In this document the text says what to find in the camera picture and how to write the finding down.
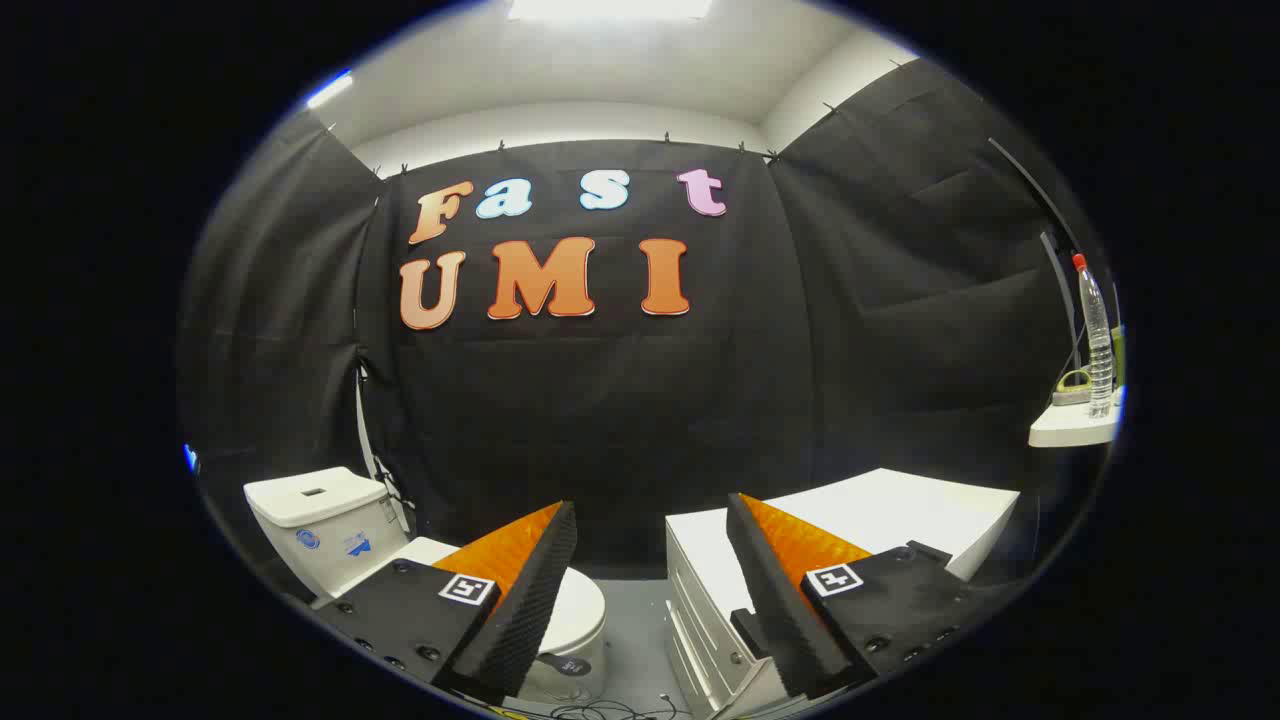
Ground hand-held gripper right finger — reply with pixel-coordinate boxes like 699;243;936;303
726;492;1001;701

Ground white shelf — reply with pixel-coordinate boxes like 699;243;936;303
1028;385;1126;448

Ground white toilet with tank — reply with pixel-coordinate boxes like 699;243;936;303
243;466;607;704

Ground dark metal pole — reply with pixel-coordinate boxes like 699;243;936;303
988;138;1086;376

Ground clear plastic water bottle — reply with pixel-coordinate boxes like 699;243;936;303
1072;253;1114;419

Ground black backdrop cloth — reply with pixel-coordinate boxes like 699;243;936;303
178;60;1101;581

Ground white drawer cabinet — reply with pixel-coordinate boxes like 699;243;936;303
665;468;1021;719

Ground large ceiling light panel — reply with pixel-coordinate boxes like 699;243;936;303
507;0;715;23

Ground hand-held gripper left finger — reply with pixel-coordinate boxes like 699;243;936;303
315;500;579;706

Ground white toilet lid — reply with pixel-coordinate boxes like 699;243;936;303
395;537;607;661

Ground black tripod stand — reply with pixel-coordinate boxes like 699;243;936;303
368;455;415;533

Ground black floor cables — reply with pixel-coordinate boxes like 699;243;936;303
470;690;691;720

